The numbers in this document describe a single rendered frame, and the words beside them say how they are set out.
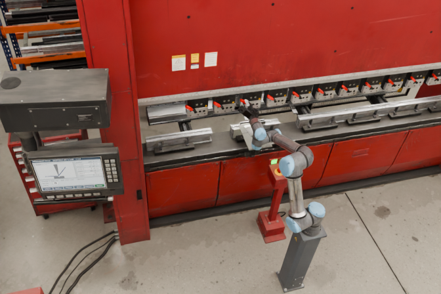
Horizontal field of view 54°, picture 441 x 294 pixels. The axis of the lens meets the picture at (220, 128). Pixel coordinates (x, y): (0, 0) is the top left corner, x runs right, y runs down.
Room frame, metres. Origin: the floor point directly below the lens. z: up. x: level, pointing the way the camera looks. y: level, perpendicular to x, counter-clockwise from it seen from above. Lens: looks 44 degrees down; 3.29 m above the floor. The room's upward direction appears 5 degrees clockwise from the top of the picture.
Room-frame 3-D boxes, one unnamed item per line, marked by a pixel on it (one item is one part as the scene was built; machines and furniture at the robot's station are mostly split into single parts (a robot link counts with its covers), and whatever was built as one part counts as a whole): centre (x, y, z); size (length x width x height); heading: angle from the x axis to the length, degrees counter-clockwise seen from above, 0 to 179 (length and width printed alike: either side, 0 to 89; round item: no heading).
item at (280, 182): (2.18, -0.52, 0.75); 0.20 x 0.16 x 0.18; 110
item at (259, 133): (2.07, -0.26, 1.27); 0.11 x 0.08 x 0.09; 19
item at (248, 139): (2.31, -0.26, 1.00); 0.26 x 0.18 x 0.01; 19
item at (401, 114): (2.84, -1.57, 0.89); 0.30 x 0.05 x 0.03; 109
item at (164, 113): (2.85, -0.50, 0.93); 2.30 x 0.14 x 0.10; 109
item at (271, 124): (2.46, -0.27, 0.92); 0.39 x 0.06 x 0.10; 109
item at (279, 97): (2.50, -0.38, 1.26); 0.15 x 0.09 x 0.17; 109
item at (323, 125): (2.59, -0.81, 0.89); 0.30 x 0.05 x 0.03; 109
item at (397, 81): (2.82, -1.33, 1.26); 0.15 x 0.09 x 0.17; 109
